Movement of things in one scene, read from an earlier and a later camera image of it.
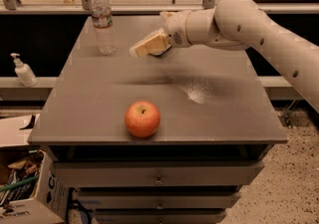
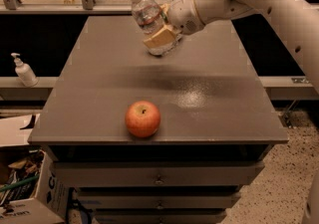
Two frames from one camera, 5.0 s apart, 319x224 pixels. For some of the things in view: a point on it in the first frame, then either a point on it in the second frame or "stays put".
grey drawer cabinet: x=218 y=118 stays put
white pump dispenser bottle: x=24 y=72 stays put
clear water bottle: x=102 y=20 to x=152 y=19
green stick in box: x=18 y=183 stays put
